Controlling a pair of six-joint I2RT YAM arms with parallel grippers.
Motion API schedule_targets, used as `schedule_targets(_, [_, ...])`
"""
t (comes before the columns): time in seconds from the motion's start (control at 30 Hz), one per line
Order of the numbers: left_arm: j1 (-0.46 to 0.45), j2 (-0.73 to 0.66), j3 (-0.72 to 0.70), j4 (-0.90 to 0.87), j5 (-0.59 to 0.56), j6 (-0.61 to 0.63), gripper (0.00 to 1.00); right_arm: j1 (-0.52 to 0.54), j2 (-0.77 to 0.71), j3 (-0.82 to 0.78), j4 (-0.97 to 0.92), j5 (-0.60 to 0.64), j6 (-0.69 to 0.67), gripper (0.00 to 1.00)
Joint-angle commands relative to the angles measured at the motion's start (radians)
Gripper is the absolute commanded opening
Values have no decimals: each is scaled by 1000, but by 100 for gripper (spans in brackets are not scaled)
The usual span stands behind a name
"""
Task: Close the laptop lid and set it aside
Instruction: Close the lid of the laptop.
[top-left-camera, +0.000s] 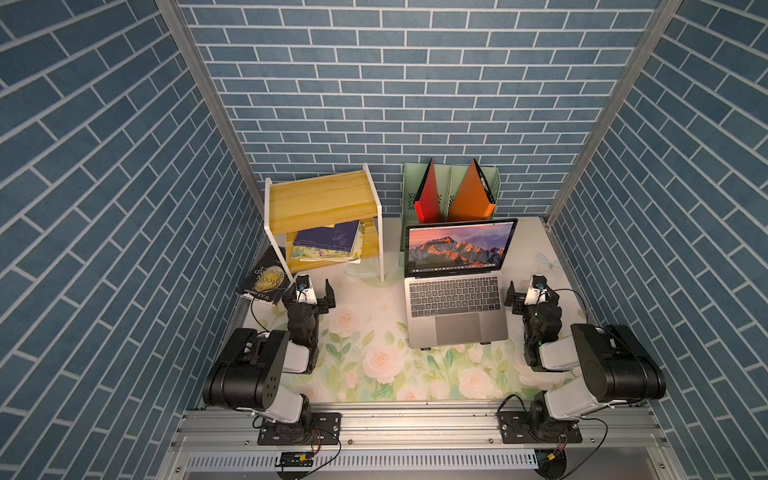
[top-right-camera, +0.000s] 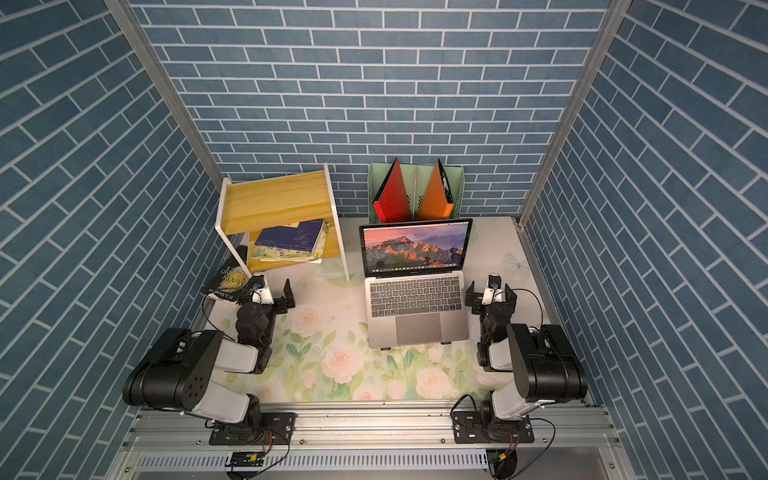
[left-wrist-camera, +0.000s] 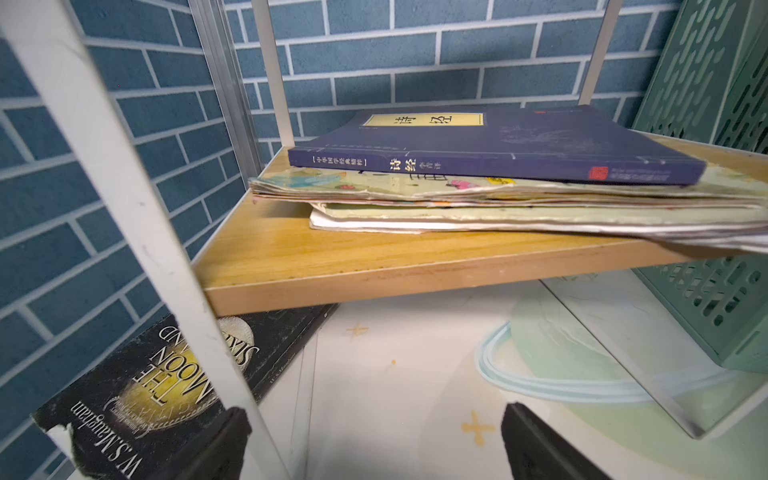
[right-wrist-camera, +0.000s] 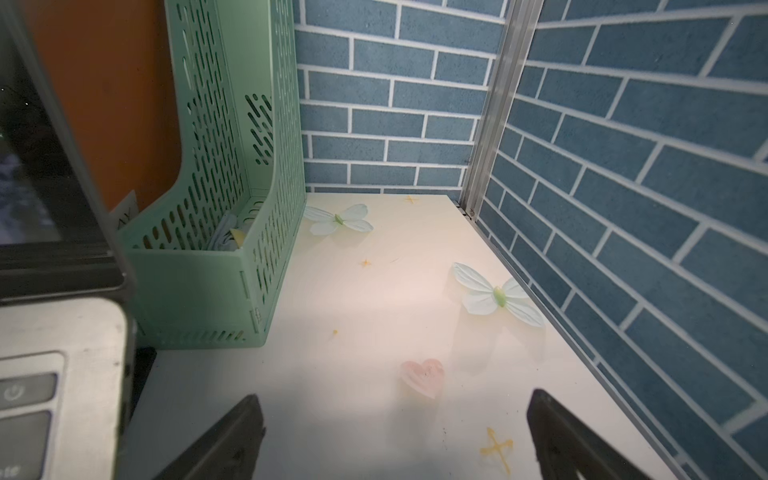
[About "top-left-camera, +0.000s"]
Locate grey laptop computer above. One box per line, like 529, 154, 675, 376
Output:
404, 218, 518, 350

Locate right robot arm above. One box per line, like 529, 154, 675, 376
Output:
504, 275, 666, 428

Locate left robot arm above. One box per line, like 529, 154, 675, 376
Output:
202, 275, 336, 429

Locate black book gold emblem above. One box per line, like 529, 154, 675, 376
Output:
236, 246, 291, 304

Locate yellow-green illustrated book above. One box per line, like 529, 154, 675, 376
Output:
291, 221, 365, 262

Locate dark blue book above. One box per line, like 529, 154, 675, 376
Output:
293, 220, 360, 252

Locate orange file folder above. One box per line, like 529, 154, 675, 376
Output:
447, 160, 496, 222

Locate red file folder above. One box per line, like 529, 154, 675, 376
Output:
413, 160, 441, 224

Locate small black circuit board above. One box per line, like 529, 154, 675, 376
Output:
276, 452, 315, 469

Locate mint green file organizer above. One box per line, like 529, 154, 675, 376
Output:
402, 163, 500, 224

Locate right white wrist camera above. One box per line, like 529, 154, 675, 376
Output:
524, 275, 549, 305

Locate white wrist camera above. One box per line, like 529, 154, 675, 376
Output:
524, 275, 549, 305
295, 275, 317, 305

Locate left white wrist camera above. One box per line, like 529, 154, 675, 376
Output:
295, 275, 317, 305

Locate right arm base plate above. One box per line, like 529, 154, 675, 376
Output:
497, 410, 583, 444

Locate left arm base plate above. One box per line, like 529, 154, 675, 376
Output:
257, 412, 342, 447

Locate aluminium frame rail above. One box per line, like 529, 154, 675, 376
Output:
158, 401, 684, 479

